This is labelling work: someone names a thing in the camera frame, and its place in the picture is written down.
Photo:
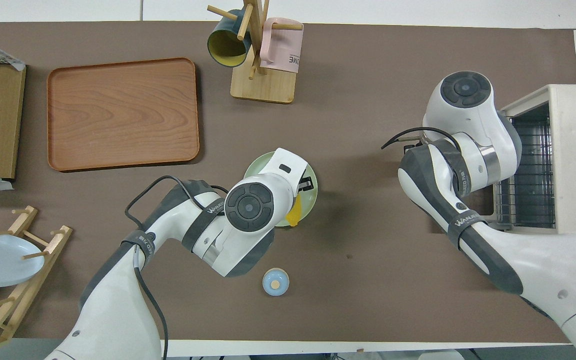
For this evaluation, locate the dark teal mug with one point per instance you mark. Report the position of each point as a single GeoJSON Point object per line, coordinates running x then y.
{"type": "Point", "coordinates": [225, 47]}

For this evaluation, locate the wooden plate rack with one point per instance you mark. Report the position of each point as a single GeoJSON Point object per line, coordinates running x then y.
{"type": "Point", "coordinates": [50, 247]}

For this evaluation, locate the yellow corn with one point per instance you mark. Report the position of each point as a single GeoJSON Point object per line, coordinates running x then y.
{"type": "Point", "coordinates": [294, 215]}

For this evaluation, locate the brown table mat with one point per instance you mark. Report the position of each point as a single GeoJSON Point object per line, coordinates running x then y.
{"type": "Point", "coordinates": [343, 125]}

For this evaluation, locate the brown wooden tray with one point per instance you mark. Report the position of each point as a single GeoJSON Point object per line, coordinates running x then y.
{"type": "Point", "coordinates": [123, 115]}

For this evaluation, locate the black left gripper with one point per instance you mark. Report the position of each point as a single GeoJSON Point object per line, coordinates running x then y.
{"type": "Point", "coordinates": [307, 184]}

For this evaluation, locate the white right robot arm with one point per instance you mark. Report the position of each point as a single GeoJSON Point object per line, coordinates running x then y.
{"type": "Point", "coordinates": [468, 115]}

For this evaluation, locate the pink mug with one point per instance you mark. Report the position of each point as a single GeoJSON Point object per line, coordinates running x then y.
{"type": "Point", "coordinates": [280, 47]}

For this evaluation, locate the small blue lidded bowl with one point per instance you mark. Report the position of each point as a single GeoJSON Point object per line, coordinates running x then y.
{"type": "Point", "coordinates": [275, 282]}

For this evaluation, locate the pale green plate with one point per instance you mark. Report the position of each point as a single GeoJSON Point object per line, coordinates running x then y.
{"type": "Point", "coordinates": [309, 205]}

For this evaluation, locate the wooden mug tree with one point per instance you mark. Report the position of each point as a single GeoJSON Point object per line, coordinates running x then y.
{"type": "Point", "coordinates": [268, 87]}

